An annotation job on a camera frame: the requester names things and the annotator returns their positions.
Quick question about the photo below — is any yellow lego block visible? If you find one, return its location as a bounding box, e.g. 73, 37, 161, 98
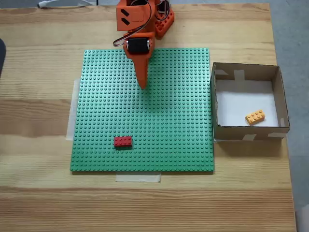
245, 109, 266, 126

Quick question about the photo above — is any green lego baseplate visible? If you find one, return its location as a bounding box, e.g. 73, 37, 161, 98
69, 47, 215, 173

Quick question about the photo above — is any red lego block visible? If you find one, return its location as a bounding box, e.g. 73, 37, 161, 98
113, 136, 133, 148

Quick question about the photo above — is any open cardboard box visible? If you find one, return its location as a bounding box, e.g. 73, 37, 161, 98
210, 62, 291, 143

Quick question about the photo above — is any long masking tape strip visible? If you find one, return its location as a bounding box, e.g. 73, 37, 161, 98
66, 78, 81, 141

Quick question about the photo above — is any short masking tape strip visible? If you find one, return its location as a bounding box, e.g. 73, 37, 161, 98
115, 173, 162, 183

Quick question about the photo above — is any black rounded object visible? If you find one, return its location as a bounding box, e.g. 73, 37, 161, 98
0, 38, 7, 78

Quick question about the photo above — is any gripper motor cable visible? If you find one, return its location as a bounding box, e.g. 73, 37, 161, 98
112, 3, 153, 48

